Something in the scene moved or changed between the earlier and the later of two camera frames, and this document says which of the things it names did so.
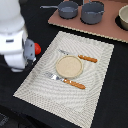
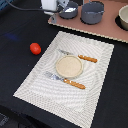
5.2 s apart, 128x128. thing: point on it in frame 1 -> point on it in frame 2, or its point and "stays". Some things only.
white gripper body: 17,49 -> 53,5
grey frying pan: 66,9 stays
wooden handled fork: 65,80 stays
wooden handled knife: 80,56 stays
